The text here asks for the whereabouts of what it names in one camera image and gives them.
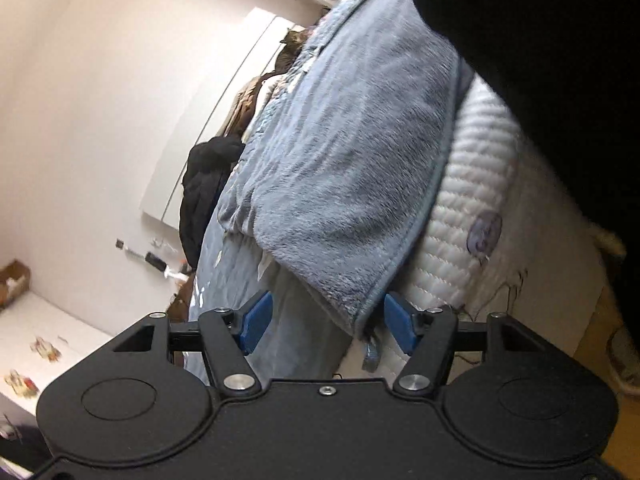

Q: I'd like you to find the person's black clothing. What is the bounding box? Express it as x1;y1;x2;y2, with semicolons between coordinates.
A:
400;0;640;346

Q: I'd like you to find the printed grey quilt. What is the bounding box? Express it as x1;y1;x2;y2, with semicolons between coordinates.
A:
186;25;353;382

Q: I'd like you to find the white mattress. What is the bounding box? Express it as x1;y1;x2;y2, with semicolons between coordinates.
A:
345;72;607;377

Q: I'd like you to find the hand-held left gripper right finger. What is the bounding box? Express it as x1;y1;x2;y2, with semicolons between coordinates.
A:
384;293;556;400

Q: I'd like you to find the tabby cat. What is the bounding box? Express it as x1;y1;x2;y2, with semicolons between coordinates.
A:
276;27;312;77

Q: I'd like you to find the white headboard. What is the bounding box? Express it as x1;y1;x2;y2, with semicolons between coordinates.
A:
140;7;297;232

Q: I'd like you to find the light fuzzy slipper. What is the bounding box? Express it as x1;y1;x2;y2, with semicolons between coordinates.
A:
606;326;640;397

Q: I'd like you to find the cartoon animal sticker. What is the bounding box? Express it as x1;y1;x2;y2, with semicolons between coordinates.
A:
30;337;64;362
5;370;41;397

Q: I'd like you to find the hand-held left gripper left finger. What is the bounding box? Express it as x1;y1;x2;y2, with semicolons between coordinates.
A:
110;291;274;398

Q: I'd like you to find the black coat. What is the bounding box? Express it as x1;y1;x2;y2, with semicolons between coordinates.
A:
179;136;247;274

